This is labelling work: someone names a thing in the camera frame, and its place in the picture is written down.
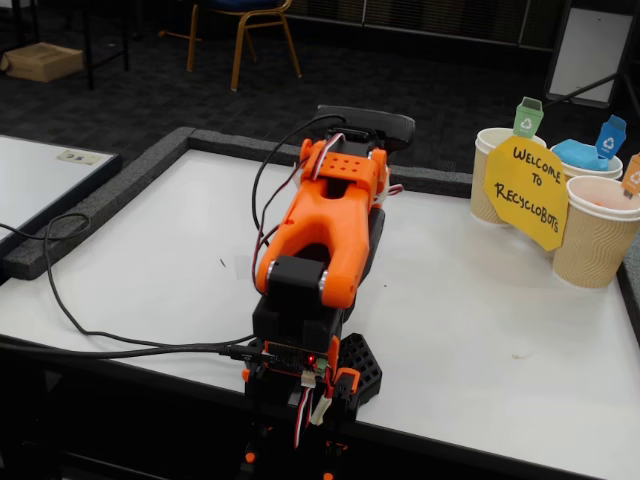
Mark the blue paper ball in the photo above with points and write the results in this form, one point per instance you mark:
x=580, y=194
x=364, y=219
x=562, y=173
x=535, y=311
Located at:
x=580, y=152

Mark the orange and black robot arm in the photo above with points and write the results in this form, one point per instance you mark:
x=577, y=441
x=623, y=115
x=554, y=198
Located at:
x=322, y=215

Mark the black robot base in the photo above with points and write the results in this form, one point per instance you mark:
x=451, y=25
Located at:
x=365, y=360

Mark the clear tape strip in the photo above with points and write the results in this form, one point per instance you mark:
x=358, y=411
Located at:
x=242, y=266

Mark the black webcam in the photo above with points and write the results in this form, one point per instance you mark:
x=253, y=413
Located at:
x=395, y=130

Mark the black orange table clamp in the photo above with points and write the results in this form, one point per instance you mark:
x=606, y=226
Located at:
x=250, y=456
x=346, y=384

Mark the ribbed beige paper cup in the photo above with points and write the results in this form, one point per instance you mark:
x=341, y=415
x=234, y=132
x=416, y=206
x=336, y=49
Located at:
x=617, y=167
x=482, y=195
x=595, y=250

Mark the yellow welcome paper sign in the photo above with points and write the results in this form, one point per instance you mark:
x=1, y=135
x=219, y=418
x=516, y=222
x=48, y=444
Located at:
x=527, y=220

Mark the green recycling bin label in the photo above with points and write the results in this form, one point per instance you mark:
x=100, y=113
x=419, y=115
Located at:
x=527, y=120

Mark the small paper sticker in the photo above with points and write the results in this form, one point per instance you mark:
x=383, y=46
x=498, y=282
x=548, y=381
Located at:
x=77, y=157

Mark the blue recycling bin label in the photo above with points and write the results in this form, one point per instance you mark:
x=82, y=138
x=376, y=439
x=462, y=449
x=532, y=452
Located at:
x=611, y=137

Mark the orange recycling bin label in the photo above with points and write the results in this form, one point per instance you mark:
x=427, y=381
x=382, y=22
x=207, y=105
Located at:
x=634, y=177

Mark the brown cardboard box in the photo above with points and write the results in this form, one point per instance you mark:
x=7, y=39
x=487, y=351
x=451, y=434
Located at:
x=42, y=62

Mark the orange controller board mount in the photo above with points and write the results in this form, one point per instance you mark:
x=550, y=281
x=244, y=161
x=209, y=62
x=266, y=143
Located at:
x=300, y=357

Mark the gold frame blue chair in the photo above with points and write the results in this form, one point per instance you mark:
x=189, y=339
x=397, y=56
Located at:
x=240, y=4

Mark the black metal table frame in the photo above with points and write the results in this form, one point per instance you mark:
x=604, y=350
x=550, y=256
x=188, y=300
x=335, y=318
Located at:
x=89, y=50

